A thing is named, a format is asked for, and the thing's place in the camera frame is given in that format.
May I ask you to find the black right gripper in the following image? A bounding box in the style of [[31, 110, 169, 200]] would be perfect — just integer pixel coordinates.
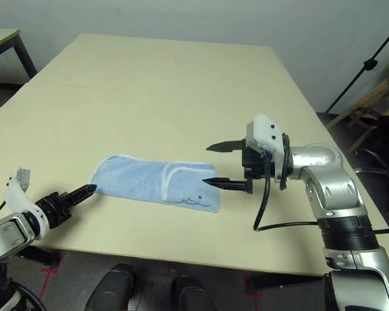
[[202, 138, 276, 194]]

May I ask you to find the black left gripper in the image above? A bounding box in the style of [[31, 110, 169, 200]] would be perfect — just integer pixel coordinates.
[[35, 183, 98, 229]]

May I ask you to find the light blue terry towel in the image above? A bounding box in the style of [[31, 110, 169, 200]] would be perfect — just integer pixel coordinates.
[[91, 154, 221, 214]]

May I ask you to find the black left robot foot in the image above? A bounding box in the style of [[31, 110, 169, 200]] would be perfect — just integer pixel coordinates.
[[84, 264, 134, 311]]

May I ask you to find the black robot foot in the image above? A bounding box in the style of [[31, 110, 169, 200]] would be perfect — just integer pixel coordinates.
[[84, 264, 134, 311], [170, 275, 215, 311]]

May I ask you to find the black right robot foot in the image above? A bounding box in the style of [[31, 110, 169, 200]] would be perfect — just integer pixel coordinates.
[[170, 275, 215, 311]]

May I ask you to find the wooden stool with green cushion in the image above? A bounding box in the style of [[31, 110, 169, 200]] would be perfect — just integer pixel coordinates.
[[325, 53, 389, 153]]

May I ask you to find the black-framed side table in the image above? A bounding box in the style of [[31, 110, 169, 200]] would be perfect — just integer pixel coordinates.
[[0, 29, 38, 85]]

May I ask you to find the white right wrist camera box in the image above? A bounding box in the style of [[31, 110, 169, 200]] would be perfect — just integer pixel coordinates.
[[245, 113, 291, 190]]

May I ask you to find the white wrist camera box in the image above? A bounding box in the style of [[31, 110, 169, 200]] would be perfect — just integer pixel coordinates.
[[5, 167, 48, 240], [245, 113, 291, 190]]

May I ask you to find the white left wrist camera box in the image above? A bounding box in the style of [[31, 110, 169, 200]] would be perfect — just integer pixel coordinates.
[[5, 167, 48, 240]]

